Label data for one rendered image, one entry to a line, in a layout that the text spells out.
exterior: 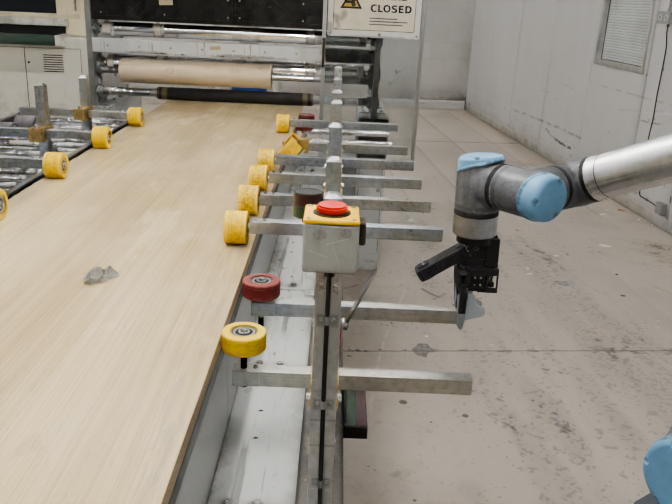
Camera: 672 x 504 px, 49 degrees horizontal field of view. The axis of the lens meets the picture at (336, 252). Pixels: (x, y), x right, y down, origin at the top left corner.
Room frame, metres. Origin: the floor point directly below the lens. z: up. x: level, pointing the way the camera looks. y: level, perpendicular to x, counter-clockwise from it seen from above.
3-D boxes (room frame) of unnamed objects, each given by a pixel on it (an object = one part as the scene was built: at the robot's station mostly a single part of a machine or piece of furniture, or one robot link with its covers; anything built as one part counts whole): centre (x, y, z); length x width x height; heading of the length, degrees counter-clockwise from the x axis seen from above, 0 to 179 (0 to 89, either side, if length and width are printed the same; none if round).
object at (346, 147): (2.70, -0.06, 0.95); 0.37 x 0.03 x 0.03; 90
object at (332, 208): (0.90, 0.01, 1.22); 0.04 x 0.04 x 0.02
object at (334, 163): (1.66, 0.01, 0.89); 0.04 x 0.04 x 0.48; 0
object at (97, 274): (1.43, 0.49, 0.91); 0.09 x 0.07 x 0.02; 157
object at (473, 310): (1.44, -0.29, 0.86); 0.06 x 0.03 x 0.09; 90
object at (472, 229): (1.46, -0.28, 1.05); 0.10 x 0.09 x 0.05; 0
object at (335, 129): (1.91, 0.02, 0.93); 0.04 x 0.04 x 0.48; 0
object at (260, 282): (1.45, 0.15, 0.85); 0.08 x 0.08 x 0.11
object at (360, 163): (2.45, 0.00, 0.95); 0.50 x 0.04 x 0.04; 90
